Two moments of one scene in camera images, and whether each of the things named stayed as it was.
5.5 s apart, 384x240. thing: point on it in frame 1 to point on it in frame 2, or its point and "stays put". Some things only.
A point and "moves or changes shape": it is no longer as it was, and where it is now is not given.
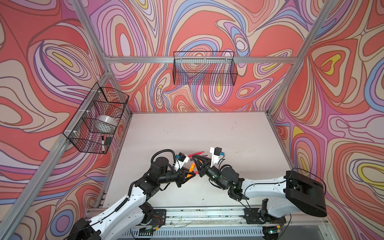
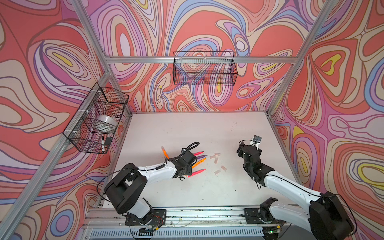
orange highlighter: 192,167 moves or changes shape
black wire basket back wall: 204,68 stays put
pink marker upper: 195,154 stays put
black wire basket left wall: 92,129 stays put
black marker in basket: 103,144 stays put
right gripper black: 204,162 to 240,149
